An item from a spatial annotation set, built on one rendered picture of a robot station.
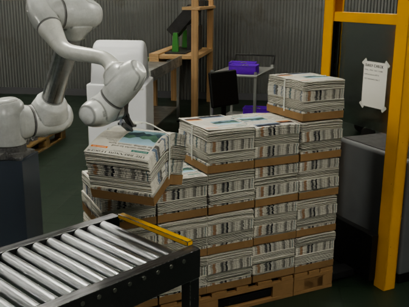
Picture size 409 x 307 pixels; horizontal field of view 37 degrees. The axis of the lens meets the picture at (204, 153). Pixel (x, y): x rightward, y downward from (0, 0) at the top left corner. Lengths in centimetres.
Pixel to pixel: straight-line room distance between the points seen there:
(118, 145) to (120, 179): 14
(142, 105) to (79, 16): 332
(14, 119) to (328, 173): 180
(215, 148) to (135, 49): 293
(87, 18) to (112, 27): 812
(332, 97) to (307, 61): 696
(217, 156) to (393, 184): 110
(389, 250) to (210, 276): 113
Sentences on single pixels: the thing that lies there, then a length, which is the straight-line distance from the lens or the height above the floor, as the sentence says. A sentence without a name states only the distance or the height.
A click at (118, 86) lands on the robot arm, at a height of 143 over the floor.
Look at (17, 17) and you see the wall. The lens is 1130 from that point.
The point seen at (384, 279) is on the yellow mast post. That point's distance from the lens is 391.
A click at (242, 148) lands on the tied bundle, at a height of 95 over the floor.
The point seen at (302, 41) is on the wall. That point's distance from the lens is 1043.
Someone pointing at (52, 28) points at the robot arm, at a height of 161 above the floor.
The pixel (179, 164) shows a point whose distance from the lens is 266.
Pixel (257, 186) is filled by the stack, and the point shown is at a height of 73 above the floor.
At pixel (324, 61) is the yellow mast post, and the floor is 133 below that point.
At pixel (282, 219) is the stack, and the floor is 50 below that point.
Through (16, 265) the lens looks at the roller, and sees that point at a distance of 233.
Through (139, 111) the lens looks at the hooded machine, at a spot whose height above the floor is 65.
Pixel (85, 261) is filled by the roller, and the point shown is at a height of 79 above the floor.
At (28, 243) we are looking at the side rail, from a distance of 248.
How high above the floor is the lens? 174
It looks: 15 degrees down
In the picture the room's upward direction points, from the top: 1 degrees clockwise
